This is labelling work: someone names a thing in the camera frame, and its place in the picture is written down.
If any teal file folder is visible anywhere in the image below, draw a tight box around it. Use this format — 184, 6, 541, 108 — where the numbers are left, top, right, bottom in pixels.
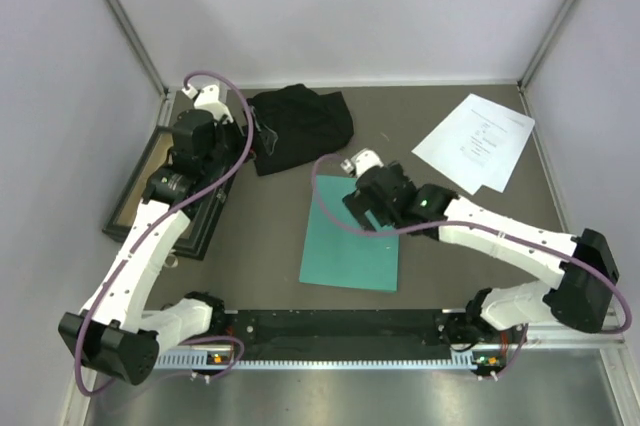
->
299, 175, 399, 292

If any purple cable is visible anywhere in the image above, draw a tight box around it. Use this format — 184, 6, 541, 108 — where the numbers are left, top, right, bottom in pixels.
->
74, 69, 266, 397
311, 154, 632, 382

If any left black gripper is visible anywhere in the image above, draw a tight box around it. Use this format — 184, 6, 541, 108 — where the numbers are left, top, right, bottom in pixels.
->
202, 106, 275, 176

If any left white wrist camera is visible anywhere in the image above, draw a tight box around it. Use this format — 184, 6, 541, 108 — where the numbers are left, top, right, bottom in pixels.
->
181, 84, 234, 124

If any white zip tie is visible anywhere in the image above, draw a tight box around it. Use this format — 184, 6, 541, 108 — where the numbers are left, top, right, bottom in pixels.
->
164, 255, 179, 269

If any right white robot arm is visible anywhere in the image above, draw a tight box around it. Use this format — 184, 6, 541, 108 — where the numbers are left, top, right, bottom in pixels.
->
341, 150, 619, 342

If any black glass-lid display box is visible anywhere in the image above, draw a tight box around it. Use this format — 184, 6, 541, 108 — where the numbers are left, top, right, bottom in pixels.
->
103, 119, 240, 260

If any grey slotted cable duct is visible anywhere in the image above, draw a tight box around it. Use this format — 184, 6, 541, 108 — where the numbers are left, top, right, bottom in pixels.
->
155, 349, 504, 371

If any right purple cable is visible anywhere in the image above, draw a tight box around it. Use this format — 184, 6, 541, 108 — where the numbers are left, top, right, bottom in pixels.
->
311, 154, 632, 382

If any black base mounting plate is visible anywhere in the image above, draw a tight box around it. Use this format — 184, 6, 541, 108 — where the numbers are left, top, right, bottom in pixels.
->
197, 309, 523, 361

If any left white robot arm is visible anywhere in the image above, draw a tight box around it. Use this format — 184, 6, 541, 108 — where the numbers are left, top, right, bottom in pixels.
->
58, 106, 251, 397

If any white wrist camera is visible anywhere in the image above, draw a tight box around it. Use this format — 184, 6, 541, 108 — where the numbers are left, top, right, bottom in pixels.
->
340, 148, 384, 178
181, 84, 234, 124

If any black folded cloth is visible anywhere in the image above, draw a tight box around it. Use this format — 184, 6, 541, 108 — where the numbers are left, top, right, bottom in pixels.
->
248, 84, 354, 176

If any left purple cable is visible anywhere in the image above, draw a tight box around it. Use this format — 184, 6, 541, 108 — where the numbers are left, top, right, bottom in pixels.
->
74, 69, 266, 397

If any white paper sheet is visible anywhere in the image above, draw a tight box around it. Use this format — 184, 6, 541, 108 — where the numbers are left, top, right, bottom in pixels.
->
412, 94, 535, 195
482, 171, 511, 193

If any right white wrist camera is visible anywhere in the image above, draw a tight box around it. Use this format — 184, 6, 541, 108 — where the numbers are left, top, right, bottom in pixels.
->
340, 148, 384, 178

